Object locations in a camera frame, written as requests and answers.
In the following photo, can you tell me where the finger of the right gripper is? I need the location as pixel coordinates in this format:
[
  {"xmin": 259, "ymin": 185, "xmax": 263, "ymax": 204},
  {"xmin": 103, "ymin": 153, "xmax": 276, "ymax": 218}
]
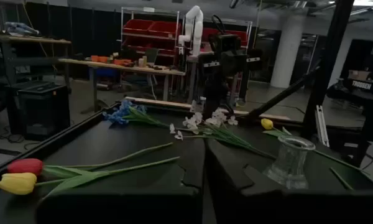
[
  {"xmin": 201, "ymin": 54, "xmax": 221, "ymax": 76},
  {"xmin": 247, "ymin": 49, "xmax": 264, "ymax": 72}
]

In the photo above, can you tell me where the yellow artificial tulip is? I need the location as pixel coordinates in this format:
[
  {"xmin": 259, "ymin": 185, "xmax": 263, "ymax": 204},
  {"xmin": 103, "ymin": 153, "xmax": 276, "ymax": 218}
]
[
  {"xmin": 260, "ymin": 118, "xmax": 371, "ymax": 177},
  {"xmin": 0, "ymin": 156, "xmax": 181, "ymax": 200}
]

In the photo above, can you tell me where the wooden side table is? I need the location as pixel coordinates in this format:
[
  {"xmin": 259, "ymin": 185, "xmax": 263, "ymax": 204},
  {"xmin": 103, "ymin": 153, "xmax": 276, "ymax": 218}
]
[{"xmin": 0, "ymin": 32, "xmax": 72, "ymax": 91}]

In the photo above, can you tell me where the wooden table board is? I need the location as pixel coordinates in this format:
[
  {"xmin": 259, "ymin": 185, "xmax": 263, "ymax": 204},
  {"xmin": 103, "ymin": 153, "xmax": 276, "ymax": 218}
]
[{"xmin": 124, "ymin": 96, "xmax": 292, "ymax": 121}]

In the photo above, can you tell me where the red artificial tulip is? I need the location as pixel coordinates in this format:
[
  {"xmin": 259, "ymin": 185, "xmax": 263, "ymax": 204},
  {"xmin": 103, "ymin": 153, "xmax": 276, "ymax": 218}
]
[{"xmin": 7, "ymin": 142, "xmax": 175, "ymax": 179}]

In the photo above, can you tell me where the white artificial flower bunch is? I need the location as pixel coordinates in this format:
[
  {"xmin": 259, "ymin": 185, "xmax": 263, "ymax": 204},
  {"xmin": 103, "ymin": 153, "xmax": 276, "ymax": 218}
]
[{"xmin": 168, "ymin": 108, "xmax": 277, "ymax": 160}]

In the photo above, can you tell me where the black computer tower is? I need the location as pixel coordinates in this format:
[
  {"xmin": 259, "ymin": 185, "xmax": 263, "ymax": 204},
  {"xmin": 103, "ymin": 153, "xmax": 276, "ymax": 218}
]
[{"xmin": 17, "ymin": 82, "xmax": 71, "ymax": 141}]

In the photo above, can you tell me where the long wooden workbench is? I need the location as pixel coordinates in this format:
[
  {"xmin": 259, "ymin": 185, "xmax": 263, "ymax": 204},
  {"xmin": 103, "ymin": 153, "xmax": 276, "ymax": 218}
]
[{"xmin": 58, "ymin": 57, "xmax": 187, "ymax": 113}]

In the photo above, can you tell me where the blue storage bin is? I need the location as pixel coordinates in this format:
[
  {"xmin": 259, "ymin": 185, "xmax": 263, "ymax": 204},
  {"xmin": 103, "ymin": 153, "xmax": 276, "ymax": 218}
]
[{"xmin": 88, "ymin": 67, "xmax": 119, "ymax": 82}]

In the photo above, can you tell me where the blue artificial flower bunch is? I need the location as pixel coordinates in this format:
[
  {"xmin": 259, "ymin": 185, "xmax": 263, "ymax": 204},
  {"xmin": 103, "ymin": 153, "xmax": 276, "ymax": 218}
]
[{"xmin": 101, "ymin": 99, "xmax": 172, "ymax": 129}]

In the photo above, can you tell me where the brown cardboard box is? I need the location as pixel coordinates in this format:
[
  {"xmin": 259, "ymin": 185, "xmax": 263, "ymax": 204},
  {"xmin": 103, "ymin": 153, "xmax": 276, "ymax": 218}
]
[{"xmin": 348, "ymin": 69, "xmax": 372, "ymax": 82}]

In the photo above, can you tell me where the white round pillar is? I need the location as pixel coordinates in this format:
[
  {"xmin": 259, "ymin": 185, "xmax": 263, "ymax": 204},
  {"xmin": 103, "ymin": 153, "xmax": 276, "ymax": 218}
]
[{"xmin": 269, "ymin": 14, "xmax": 306, "ymax": 90}]

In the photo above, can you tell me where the dark laptop screen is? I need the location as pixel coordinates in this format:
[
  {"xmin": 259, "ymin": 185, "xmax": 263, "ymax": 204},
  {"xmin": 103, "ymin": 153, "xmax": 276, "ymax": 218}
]
[{"xmin": 144, "ymin": 47, "xmax": 159, "ymax": 65}]

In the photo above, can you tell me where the black diagonal frame brace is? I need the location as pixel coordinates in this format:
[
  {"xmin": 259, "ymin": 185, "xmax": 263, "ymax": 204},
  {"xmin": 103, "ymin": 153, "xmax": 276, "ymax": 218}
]
[{"xmin": 239, "ymin": 67, "xmax": 321, "ymax": 124}]

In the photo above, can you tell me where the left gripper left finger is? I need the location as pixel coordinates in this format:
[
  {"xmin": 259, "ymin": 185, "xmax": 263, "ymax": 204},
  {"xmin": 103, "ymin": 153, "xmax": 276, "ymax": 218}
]
[{"xmin": 121, "ymin": 139, "xmax": 205, "ymax": 224}]

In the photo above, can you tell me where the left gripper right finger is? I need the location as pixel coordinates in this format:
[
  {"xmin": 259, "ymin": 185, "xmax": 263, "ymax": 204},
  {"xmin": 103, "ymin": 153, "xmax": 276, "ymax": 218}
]
[{"xmin": 206, "ymin": 139, "xmax": 287, "ymax": 224}]

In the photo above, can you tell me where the clear cut-glass vase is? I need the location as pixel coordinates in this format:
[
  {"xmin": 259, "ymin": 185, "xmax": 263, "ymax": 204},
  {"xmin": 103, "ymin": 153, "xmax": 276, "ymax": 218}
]
[{"xmin": 262, "ymin": 135, "xmax": 316, "ymax": 190}]

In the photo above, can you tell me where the black vertical frame post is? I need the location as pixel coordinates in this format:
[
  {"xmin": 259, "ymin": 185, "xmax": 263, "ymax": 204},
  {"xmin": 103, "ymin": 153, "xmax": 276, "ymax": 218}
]
[{"xmin": 300, "ymin": 0, "xmax": 356, "ymax": 139}]

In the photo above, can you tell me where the white aluminium bracket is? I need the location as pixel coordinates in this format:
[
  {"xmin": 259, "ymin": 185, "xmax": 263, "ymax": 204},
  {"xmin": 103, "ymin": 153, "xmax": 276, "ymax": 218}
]
[{"xmin": 315, "ymin": 105, "xmax": 331, "ymax": 147}]

